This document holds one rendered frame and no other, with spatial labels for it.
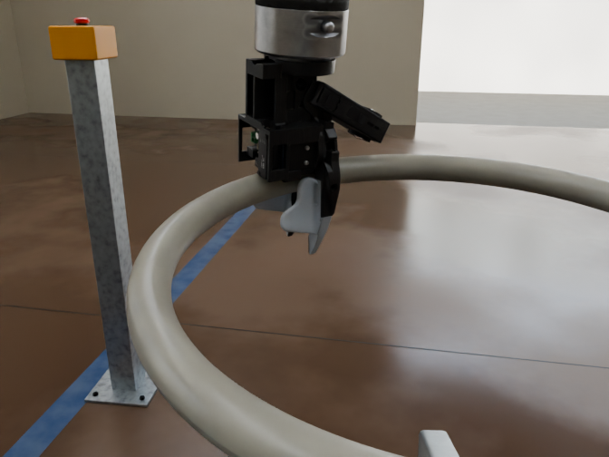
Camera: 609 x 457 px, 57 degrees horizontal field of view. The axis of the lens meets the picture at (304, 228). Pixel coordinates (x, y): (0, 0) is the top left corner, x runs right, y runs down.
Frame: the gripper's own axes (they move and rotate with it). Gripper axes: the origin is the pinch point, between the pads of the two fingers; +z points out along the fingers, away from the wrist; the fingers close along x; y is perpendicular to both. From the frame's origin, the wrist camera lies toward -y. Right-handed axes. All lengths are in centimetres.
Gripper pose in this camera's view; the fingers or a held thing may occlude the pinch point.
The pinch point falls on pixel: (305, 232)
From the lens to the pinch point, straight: 65.1
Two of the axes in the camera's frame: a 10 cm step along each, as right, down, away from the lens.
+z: -0.6, 9.0, 4.3
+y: -8.5, 1.8, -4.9
